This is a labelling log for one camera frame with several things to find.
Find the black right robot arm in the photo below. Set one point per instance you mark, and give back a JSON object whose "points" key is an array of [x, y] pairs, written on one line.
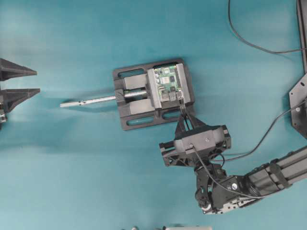
{"points": [[217, 192]]}

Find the black frame rail right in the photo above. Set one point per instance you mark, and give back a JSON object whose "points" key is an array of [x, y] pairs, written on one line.
{"points": [[301, 6]]}

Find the green PCB board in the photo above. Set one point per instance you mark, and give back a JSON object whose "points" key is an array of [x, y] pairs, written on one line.
{"points": [[168, 83]]}

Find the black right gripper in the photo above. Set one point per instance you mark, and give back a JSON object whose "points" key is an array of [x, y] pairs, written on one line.
{"points": [[202, 141]]}

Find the black bench vise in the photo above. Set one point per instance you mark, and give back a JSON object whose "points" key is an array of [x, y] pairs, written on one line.
{"points": [[136, 94]]}

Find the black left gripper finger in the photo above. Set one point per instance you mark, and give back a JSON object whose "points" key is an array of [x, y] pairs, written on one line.
{"points": [[9, 70], [10, 98]]}

